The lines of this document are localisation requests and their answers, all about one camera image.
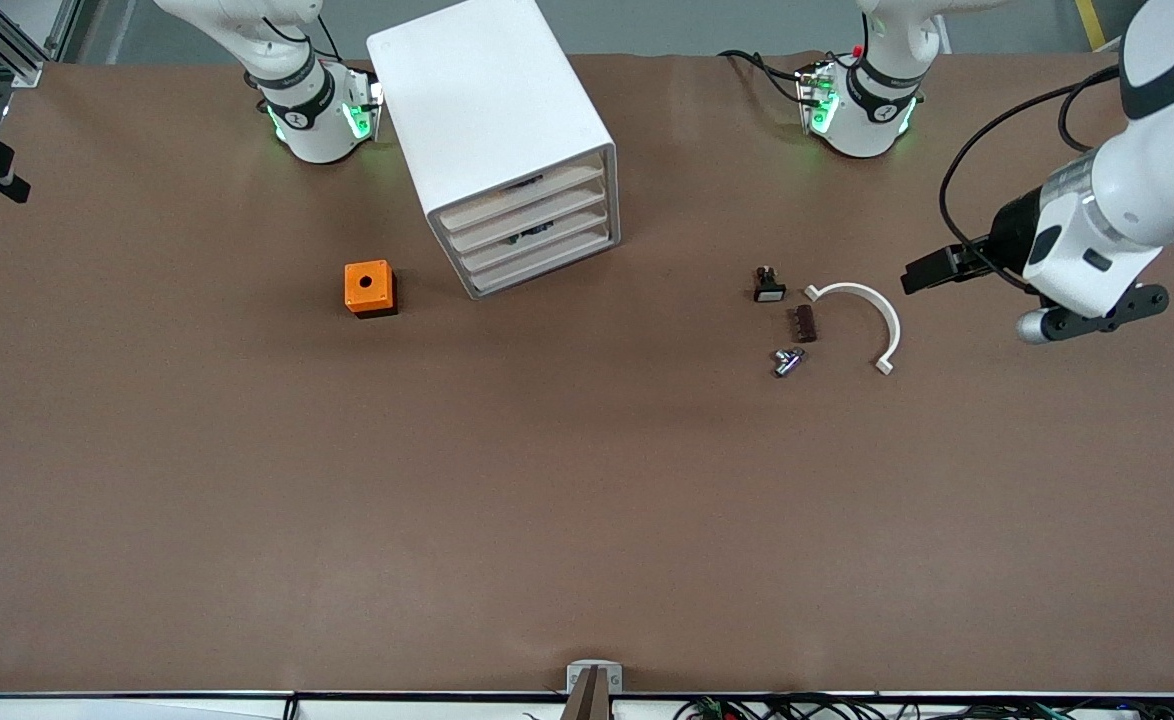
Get white plastic drawer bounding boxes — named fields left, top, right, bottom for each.
left=437, top=152, right=608, bottom=233
left=467, top=225, right=616, bottom=297
left=457, top=200, right=612, bottom=274
left=447, top=178, right=609, bottom=253

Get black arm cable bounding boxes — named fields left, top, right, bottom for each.
left=262, top=0, right=346, bottom=66
left=940, top=65, right=1123, bottom=293

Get tangled black cables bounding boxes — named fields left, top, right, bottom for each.
left=672, top=694, right=1174, bottom=720

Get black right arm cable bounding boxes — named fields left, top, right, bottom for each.
left=262, top=0, right=346, bottom=66

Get white drawer cabinet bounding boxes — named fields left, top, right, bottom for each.
left=367, top=0, right=620, bottom=301

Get white half ring clamp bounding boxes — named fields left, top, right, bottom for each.
left=804, top=282, right=902, bottom=376

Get black base cable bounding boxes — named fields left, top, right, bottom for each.
left=717, top=48, right=818, bottom=106

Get white table edge rail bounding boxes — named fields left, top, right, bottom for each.
left=0, top=692, right=1174, bottom=720

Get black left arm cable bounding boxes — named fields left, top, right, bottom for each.
left=940, top=65, right=1123, bottom=293

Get orange box with hole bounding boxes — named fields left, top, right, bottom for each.
left=344, top=259, right=398, bottom=319

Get grey metal table bracket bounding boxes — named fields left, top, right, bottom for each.
left=567, top=661, right=624, bottom=696

